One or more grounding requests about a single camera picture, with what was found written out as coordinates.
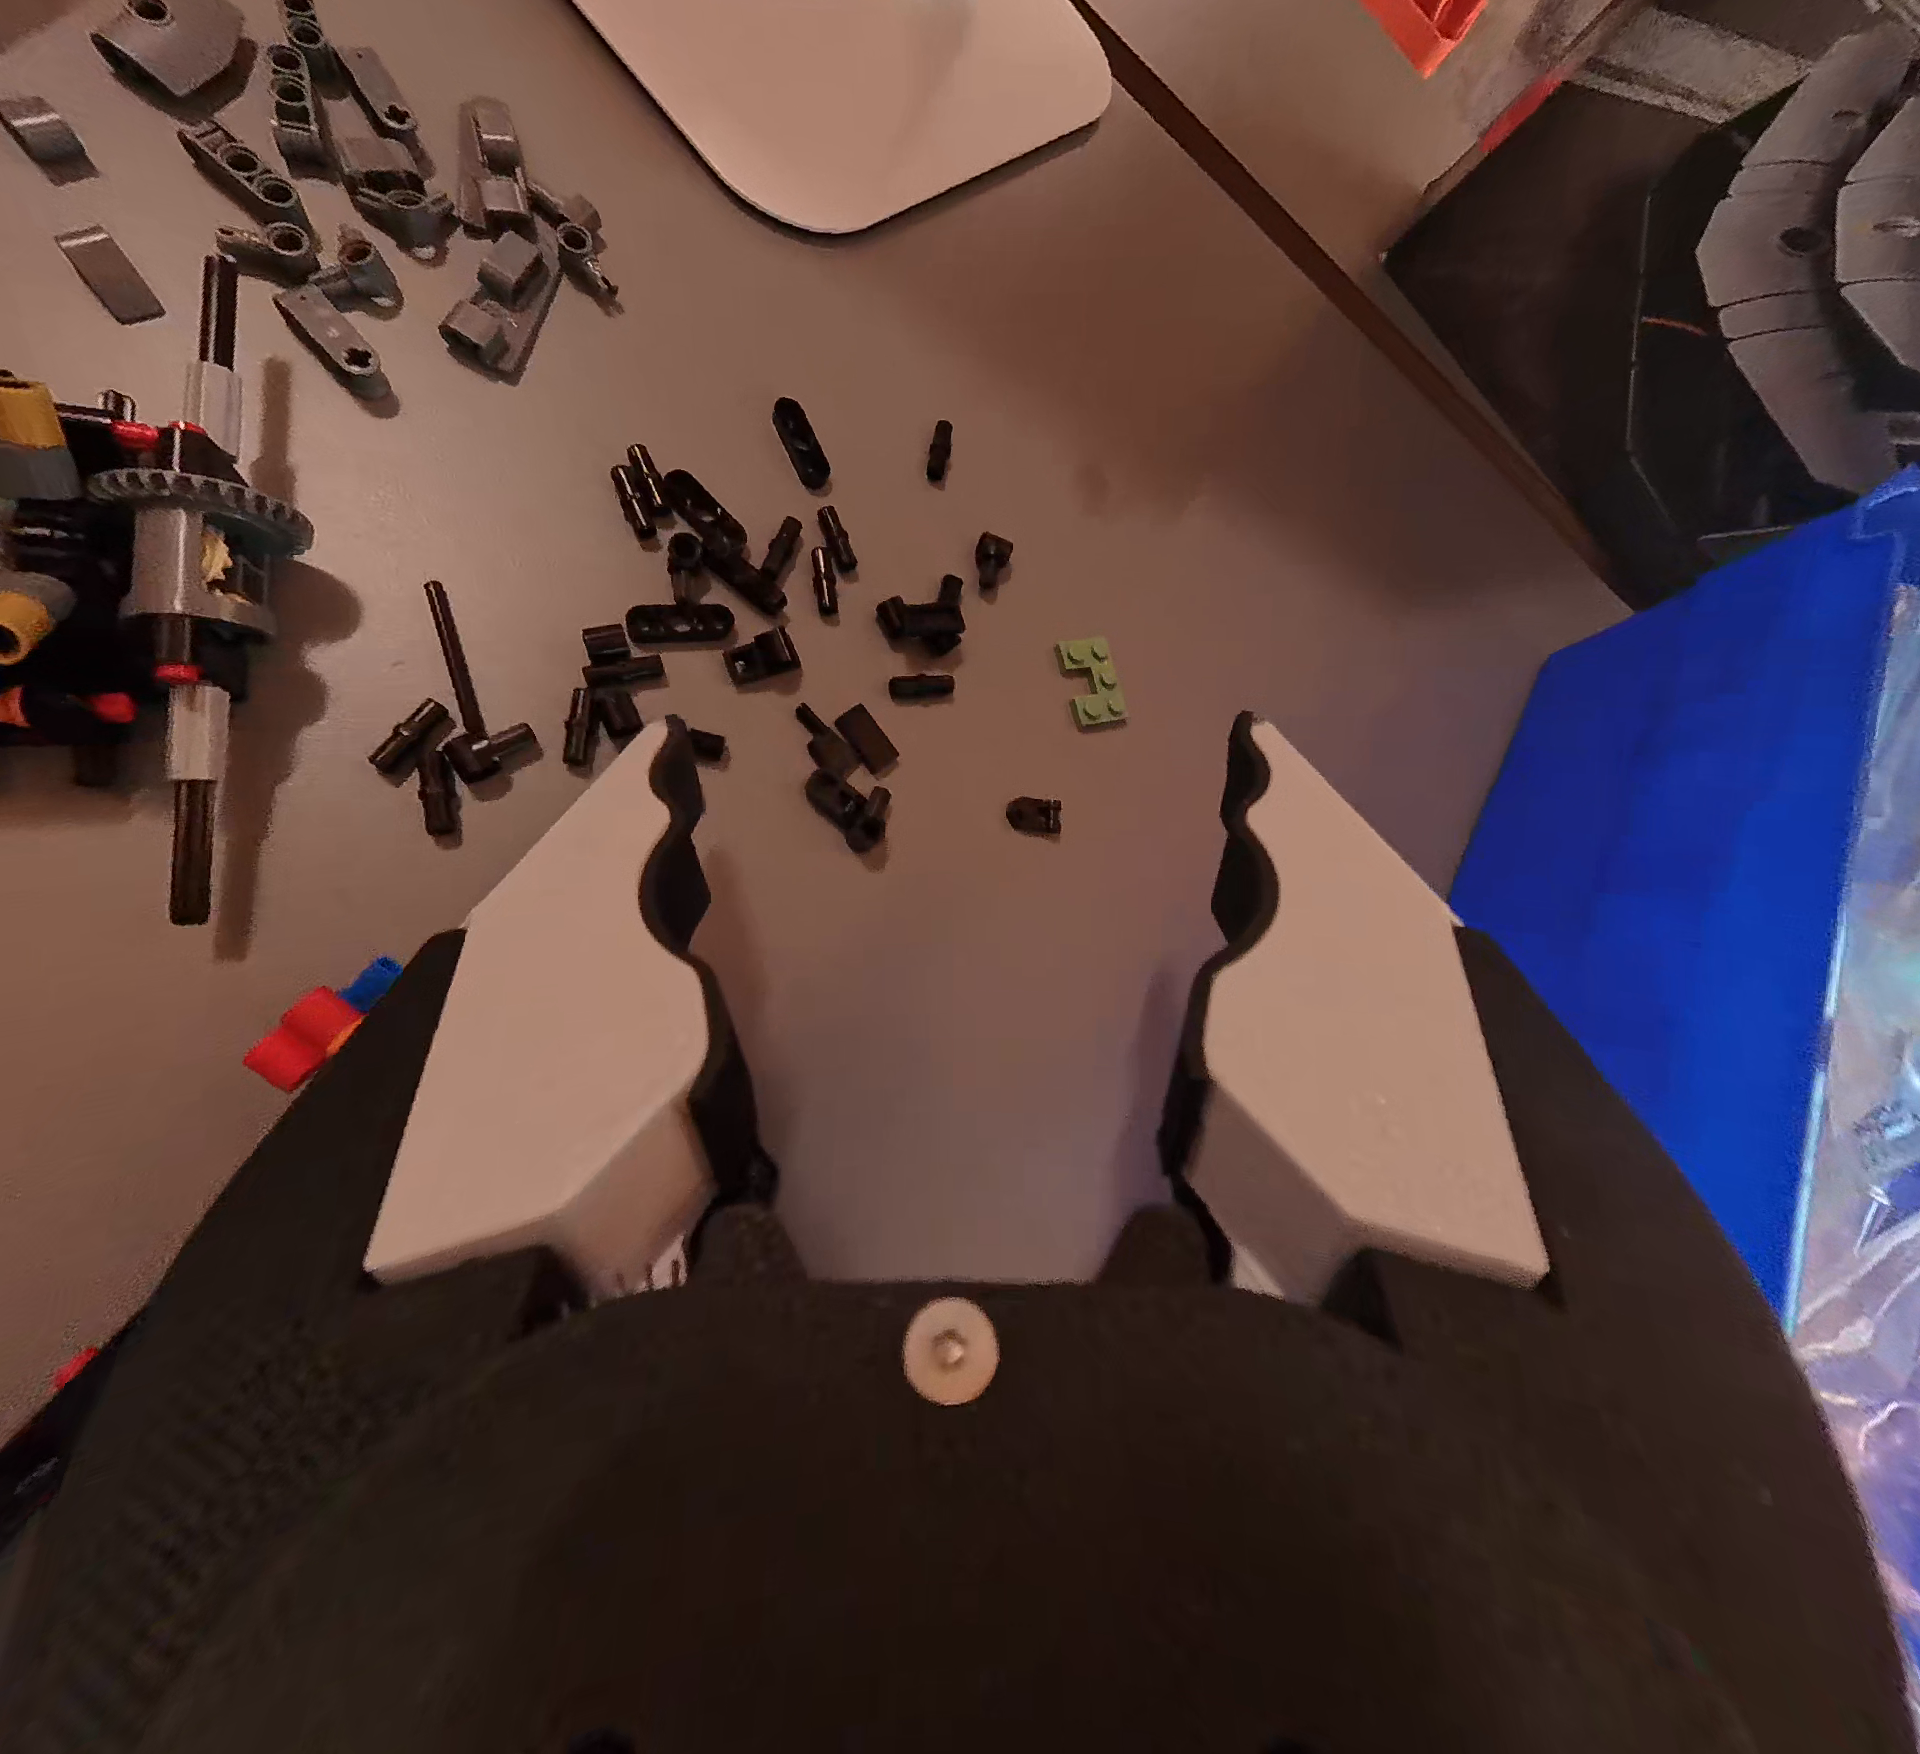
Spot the pile of red blue lego pins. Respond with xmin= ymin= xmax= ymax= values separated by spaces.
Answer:
xmin=243 ymin=955 xmax=404 ymax=1093

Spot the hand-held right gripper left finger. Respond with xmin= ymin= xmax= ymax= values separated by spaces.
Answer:
xmin=363 ymin=716 xmax=782 ymax=1299

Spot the green lego plate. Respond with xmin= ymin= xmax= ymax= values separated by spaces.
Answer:
xmin=1055 ymin=636 xmax=1134 ymax=733

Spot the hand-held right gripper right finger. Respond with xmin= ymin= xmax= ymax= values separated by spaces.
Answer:
xmin=1162 ymin=711 xmax=1552 ymax=1299

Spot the partly built lego model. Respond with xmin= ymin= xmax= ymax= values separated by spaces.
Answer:
xmin=0 ymin=254 xmax=316 ymax=928

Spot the clear plastic bag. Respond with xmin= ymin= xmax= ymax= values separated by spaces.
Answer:
xmin=1794 ymin=584 xmax=1920 ymax=1607

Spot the pile of black lego pins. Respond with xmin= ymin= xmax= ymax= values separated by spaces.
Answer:
xmin=368 ymin=396 xmax=1067 ymax=857

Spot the blue plastic bin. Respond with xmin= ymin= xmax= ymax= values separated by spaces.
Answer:
xmin=1446 ymin=464 xmax=1920 ymax=1337

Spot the white book stand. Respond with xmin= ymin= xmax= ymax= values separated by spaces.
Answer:
xmin=435 ymin=0 xmax=1203 ymax=235

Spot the dark lego set box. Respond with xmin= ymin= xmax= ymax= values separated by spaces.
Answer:
xmin=1379 ymin=0 xmax=1920 ymax=608

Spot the pile of dark grey lego pieces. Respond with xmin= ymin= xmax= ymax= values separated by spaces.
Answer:
xmin=0 ymin=0 xmax=624 ymax=404

